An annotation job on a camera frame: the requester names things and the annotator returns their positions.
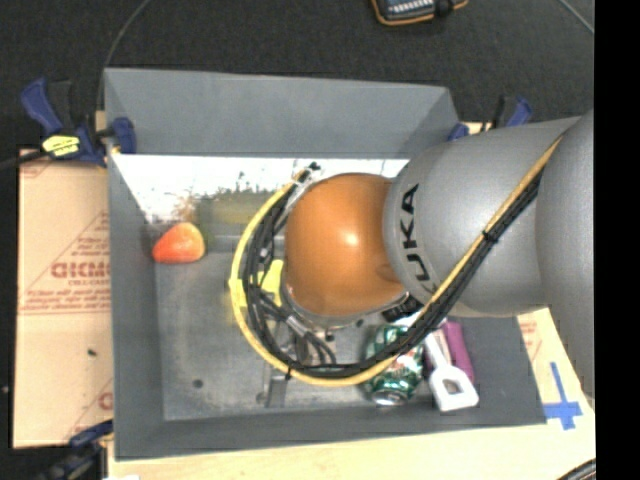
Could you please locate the orange-red toy fruit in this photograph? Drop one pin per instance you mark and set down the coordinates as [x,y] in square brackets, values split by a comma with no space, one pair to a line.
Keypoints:
[179,244]

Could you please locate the green drink can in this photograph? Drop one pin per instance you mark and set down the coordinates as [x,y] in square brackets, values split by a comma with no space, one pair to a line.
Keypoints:
[397,375]

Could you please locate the black cylinder on white bracket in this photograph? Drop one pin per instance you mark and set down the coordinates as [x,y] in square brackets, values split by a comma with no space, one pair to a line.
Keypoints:
[400,311]

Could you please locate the grey metal bin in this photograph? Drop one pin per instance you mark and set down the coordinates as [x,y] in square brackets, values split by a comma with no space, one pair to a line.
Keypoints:
[200,318]

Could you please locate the purple box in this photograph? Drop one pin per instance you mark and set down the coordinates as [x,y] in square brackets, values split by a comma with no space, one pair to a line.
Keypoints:
[459,348]

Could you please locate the white plastic scoop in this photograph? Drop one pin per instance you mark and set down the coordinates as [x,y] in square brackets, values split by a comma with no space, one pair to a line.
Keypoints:
[452,393]

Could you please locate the brown cardboard board red print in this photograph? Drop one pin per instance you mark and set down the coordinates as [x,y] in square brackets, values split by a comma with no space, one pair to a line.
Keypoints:
[60,228]

